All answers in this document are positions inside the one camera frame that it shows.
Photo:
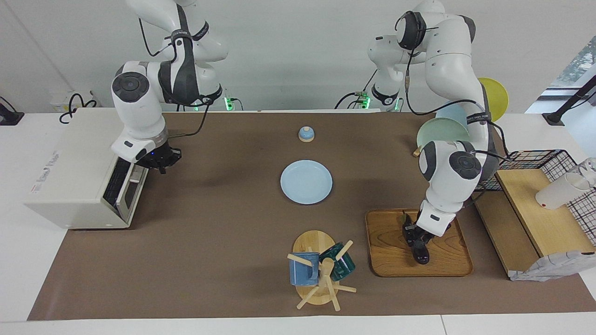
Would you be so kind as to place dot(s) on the toaster oven glass door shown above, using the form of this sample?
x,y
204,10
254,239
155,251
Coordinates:
x,y
135,190

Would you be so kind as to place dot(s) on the blue mug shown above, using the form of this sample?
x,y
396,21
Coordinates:
x,y
302,274

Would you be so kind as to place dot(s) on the dark green mug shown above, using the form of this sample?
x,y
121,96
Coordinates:
x,y
344,265

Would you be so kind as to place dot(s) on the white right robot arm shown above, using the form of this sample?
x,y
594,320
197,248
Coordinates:
x,y
139,116

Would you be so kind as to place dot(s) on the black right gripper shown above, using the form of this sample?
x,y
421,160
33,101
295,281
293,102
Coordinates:
x,y
158,156

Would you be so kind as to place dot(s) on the light blue serving plate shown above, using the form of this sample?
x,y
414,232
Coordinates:
x,y
306,182

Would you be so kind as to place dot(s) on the light blue racked plate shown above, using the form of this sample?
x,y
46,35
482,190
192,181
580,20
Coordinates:
x,y
454,114

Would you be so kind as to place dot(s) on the pale green plate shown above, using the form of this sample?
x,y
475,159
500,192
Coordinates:
x,y
442,132

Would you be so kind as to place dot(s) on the beige toaster oven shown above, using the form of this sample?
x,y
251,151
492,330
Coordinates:
x,y
70,177

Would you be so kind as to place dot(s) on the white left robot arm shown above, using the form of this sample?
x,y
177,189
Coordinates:
x,y
447,60

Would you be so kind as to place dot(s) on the yellow plate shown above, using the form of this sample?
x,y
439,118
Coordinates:
x,y
496,97

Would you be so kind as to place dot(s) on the brown table mat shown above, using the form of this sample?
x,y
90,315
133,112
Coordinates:
x,y
209,256

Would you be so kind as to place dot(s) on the wooden plate rack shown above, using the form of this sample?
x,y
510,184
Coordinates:
x,y
416,152

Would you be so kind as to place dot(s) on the dark purple eggplant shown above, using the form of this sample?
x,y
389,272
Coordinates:
x,y
423,259

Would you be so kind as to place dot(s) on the wooden mug tree stand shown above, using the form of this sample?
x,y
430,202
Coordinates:
x,y
314,242

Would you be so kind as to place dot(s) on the white paper cup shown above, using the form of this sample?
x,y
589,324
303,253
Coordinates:
x,y
561,193

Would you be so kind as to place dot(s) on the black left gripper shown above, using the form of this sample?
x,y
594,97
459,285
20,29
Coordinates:
x,y
419,234

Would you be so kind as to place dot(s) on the wooden serving tray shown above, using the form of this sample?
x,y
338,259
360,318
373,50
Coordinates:
x,y
386,251

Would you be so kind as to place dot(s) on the clear glass cup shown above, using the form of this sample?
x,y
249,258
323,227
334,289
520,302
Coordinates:
x,y
589,166

